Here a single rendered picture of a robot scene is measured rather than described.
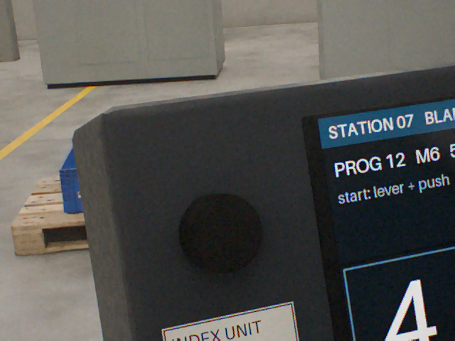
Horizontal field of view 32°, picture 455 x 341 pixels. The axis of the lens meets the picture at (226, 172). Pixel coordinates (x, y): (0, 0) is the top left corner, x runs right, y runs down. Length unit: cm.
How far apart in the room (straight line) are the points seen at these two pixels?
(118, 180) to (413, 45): 623
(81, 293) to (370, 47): 382
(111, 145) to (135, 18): 781
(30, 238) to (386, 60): 363
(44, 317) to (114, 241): 284
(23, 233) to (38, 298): 53
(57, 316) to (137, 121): 285
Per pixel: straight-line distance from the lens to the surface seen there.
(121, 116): 28
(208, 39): 801
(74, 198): 376
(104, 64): 822
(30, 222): 376
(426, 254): 32
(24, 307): 325
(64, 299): 325
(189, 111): 29
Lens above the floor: 131
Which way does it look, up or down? 16 degrees down
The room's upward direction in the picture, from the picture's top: 4 degrees counter-clockwise
